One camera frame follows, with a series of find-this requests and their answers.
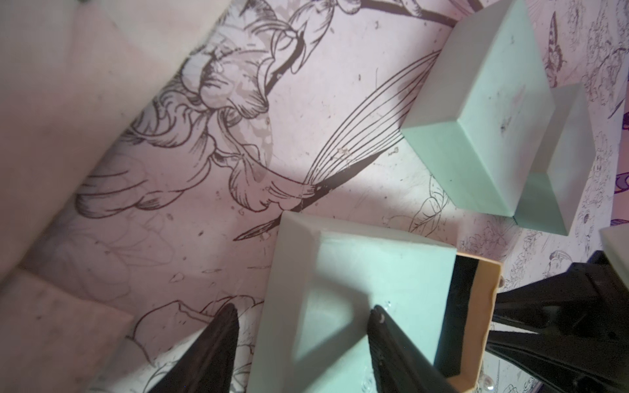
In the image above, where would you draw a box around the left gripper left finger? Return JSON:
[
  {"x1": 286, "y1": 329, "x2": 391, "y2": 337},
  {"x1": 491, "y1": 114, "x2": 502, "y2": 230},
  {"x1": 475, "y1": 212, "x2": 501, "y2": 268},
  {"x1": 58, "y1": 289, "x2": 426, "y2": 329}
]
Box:
[{"x1": 151, "y1": 303, "x2": 239, "y2": 393}]

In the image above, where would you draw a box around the mint jewelry box right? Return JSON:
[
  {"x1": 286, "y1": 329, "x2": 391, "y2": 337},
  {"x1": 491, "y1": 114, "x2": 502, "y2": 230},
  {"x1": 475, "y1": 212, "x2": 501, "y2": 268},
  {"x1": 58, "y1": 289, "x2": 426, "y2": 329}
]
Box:
[{"x1": 514, "y1": 83, "x2": 596, "y2": 236}]

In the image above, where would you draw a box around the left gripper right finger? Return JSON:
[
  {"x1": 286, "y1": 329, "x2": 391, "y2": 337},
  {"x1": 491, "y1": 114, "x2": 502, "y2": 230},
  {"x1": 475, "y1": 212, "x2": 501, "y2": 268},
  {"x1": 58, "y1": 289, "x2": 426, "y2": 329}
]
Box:
[{"x1": 367, "y1": 306, "x2": 455, "y2": 393}]

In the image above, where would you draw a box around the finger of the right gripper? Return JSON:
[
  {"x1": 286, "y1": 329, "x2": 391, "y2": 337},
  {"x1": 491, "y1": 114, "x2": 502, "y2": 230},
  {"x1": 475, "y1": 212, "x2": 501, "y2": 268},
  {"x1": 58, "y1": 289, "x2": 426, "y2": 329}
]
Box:
[
  {"x1": 492, "y1": 263, "x2": 628, "y2": 329},
  {"x1": 486, "y1": 331, "x2": 628, "y2": 392}
]

